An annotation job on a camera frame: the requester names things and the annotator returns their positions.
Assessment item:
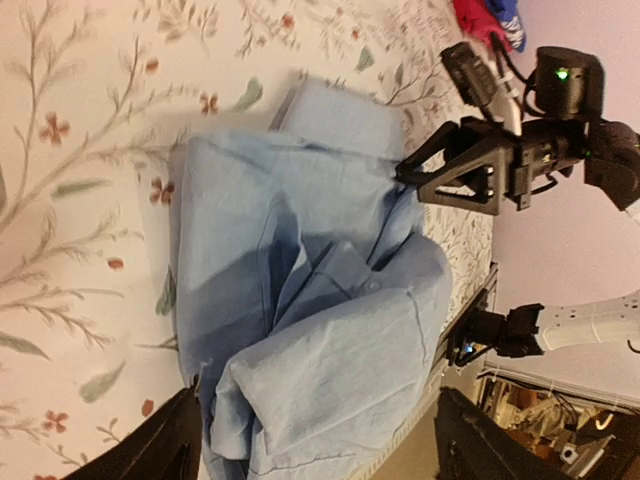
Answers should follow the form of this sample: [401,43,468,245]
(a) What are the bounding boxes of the floral table mat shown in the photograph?
[1,1,492,479]

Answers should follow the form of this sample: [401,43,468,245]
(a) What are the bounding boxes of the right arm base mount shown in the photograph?
[446,307,506,367]

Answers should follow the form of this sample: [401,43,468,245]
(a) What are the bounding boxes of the light blue shirt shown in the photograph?
[172,80,452,479]

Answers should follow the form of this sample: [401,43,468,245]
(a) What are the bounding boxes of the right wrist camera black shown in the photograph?
[534,46,605,121]

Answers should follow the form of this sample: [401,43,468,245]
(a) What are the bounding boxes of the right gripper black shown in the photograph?
[395,117,588,216]

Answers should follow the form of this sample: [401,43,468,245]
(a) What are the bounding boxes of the folded pink garment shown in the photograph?
[453,0,513,52]

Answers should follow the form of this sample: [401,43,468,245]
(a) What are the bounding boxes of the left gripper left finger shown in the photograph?
[66,386,202,480]

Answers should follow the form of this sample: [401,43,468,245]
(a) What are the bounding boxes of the blue printed t-shirt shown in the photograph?
[485,0,527,53]

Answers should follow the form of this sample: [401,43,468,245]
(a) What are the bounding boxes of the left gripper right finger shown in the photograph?
[434,387,568,480]

